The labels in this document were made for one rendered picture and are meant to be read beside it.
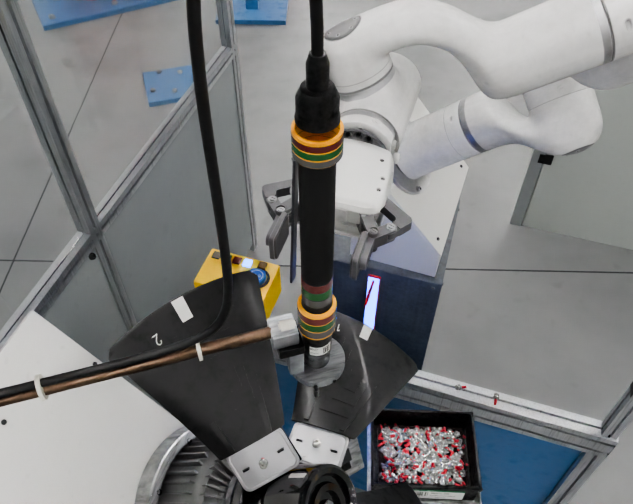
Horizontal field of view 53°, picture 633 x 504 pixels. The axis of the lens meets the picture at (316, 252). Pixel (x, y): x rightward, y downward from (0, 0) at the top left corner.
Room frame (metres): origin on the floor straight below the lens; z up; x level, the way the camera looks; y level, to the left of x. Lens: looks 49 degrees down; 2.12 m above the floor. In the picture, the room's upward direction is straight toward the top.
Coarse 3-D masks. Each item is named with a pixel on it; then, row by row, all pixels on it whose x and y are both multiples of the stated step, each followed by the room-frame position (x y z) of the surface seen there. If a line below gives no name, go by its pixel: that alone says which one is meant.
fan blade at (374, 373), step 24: (336, 312) 0.67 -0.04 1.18; (336, 336) 0.62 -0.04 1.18; (384, 336) 0.64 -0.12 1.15; (360, 360) 0.58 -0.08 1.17; (384, 360) 0.59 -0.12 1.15; (408, 360) 0.60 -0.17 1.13; (336, 384) 0.52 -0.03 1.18; (360, 384) 0.53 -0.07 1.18; (384, 384) 0.54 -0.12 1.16; (312, 408) 0.48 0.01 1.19; (336, 408) 0.48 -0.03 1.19; (360, 408) 0.48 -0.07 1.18; (336, 432) 0.44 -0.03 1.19; (360, 432) 0.44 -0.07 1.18
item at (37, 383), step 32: (192, 0) 0.39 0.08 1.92; (320, 0) 0.41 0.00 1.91; (192, 32) 0.39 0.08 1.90; (320, 32) 0.41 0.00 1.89; (192, 64) 0.39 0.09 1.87; (224, 224) 0.39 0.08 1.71; (224, 256) 0.38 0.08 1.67; (224, 288) 0.38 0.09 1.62; (224, 320) 0.38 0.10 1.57; (160, 352) 0.36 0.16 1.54; (32, 384) 0.32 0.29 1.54
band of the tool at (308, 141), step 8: (296, 128) 0.43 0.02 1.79; (336, 128) 0.43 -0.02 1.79; (296, 136) 0.40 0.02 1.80; (304, 136) 0.43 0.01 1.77; (312, 136) 0.44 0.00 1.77; (320, 136) 0.44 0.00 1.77; (328, 136) 0.43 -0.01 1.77; (336, 136) 0.40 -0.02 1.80; (304, 144) 0.40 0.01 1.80; (312, 144) 0.39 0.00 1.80; (320, 144) 0.39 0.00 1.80; (328, 144) 0.40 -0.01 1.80; (304, 152) 0.40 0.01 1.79; (328, 152) 0.40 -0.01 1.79; (328, 160) 0.40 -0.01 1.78
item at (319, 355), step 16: (320, 64) 0.41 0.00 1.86; (304, 80) 0.42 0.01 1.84; (320, 80) 0.41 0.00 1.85; (304, 96) 0.40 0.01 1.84; (320, 96) 0.40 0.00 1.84; (336, 96) 0.41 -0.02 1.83; (304, 112) 0.40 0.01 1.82; (320, 112) 0.40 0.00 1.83; (336, 112) 0.41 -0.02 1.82; (304, 128) 0.40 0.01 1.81; (320, 128) 0.40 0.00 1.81; (304, 336) 0.40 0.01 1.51; (320, 352) 0.40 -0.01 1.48
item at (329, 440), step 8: (296, 424) 0.45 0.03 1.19; (304, 424) 0.45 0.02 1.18; (296, 432) 0.44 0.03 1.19; (304, 432) 0.44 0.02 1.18; (312, 432) 0.44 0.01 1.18; (320, 432) 0.44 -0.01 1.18; (328, 432) 0.44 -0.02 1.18; (304, 440) 0.42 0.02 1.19; (312, 440) 0.42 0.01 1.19; (320, 440) 0.42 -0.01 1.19; (328, 440) 0.42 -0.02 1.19; (336, 440) 0.42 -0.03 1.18; (344, 440) 0.42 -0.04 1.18; (296, 448) 0.41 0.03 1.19; (304, 448) 0.41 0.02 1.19; (312, 448) 0.41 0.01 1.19; (320, 448) 0.41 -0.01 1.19; (328, 448) 0.41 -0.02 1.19; (336, 448) 0.41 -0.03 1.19; (344, 448) 0.41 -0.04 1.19; (304, 456) 0.40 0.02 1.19; (312, 456) 0.40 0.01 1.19; (320, 456) 0.40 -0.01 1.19; (328, 456) 0.40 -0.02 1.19; (336, 456) 0.40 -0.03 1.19; (336, 464) 0.38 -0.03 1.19
